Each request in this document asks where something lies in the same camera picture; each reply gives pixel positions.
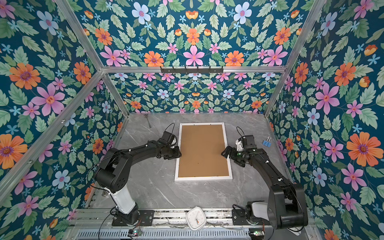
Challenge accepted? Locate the white picture frame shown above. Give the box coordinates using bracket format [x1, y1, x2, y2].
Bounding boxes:
[174, 122, 233, 182]

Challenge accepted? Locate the brown backing board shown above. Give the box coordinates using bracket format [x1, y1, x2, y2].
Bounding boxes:
[178, 124, 230, 178]

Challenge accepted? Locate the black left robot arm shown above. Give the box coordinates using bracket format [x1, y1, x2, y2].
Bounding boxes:
[94, 131, 182, 226]

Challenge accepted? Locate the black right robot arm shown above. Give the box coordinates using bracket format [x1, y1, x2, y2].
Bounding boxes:
[221, 135, 309, 232]

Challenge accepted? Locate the blue binder clip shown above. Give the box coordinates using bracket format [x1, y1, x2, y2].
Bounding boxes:
[262, 137, 272, 148]

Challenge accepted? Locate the white square clock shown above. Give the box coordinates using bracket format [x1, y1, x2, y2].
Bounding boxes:
[186, 207, 207, 231]

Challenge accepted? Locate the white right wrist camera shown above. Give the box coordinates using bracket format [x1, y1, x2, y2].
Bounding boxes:
[236, 139, 244, 152]

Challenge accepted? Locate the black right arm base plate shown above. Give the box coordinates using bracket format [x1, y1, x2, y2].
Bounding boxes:
[232, 209, 270, 226]

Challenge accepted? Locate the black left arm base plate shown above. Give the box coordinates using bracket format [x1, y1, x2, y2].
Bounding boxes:
[112, 210, 155, 227]

